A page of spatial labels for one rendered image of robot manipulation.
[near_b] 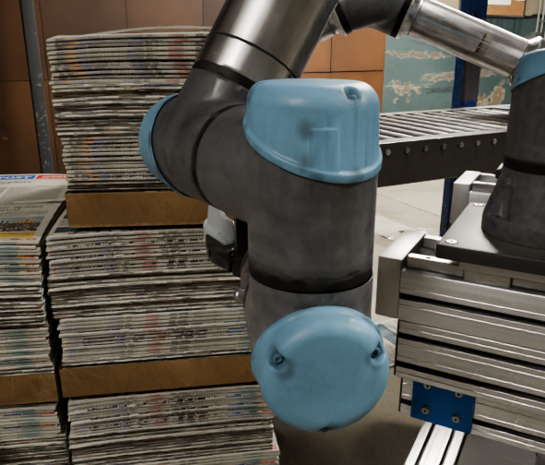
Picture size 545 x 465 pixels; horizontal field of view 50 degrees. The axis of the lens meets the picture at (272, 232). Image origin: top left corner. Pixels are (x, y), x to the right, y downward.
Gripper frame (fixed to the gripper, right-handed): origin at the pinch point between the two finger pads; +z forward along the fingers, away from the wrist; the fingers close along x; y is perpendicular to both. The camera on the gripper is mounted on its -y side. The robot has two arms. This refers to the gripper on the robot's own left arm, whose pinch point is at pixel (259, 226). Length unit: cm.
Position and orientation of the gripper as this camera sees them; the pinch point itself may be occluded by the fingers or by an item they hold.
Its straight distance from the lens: 65.2
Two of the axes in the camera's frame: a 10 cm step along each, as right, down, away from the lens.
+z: -1.3, -3.1, 9.4
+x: -9.9, 0.4, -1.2
